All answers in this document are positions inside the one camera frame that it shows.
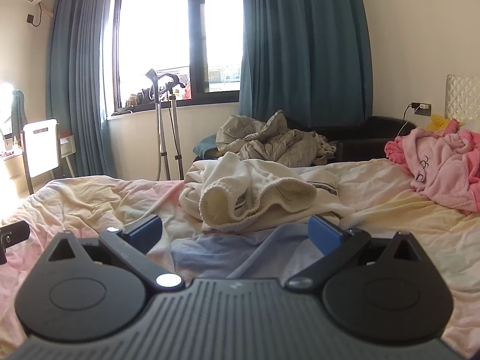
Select cream white sweatpants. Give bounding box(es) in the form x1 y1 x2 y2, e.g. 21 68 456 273
179 153 353 234

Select white quilted headboard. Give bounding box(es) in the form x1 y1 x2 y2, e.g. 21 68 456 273
444 74 480 123

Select light blue garment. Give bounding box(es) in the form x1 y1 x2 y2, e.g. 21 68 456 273
171 223 323 282

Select right teal curtain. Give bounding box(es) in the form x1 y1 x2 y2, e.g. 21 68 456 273
238 0 373 127

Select left teal curtain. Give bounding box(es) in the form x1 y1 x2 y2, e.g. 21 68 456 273
46 0 116 177

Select vanity mirror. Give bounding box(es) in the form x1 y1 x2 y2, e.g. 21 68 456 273
0 81 27 140

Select wall power outlet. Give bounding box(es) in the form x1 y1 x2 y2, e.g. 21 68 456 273
410 102 432 117

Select black sofa bench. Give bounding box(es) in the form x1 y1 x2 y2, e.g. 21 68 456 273
193 115 418 164

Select pink fleece robe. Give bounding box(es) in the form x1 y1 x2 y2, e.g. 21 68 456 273
384 119 479 213

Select grey puffer jacket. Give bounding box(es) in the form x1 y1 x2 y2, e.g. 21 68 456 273
216 110 336 167

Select white backed wooden chair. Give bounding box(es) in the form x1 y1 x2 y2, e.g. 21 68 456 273
20 119 61 194

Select pink and yellow bed quilt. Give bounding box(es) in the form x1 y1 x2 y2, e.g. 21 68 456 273
1 160 479 357

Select white charging cable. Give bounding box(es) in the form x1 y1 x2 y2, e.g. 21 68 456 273
396 109 423 137

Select dark framed window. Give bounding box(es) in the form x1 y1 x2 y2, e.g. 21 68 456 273
112 0 243 111

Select yellow plush toy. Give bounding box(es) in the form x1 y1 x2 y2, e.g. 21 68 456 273
426 114 450 132

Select teal cushion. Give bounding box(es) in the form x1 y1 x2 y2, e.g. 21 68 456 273
193 134 219 159

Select teal curtain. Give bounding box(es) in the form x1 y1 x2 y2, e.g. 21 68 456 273
46 0 116 177
238 0 373 127

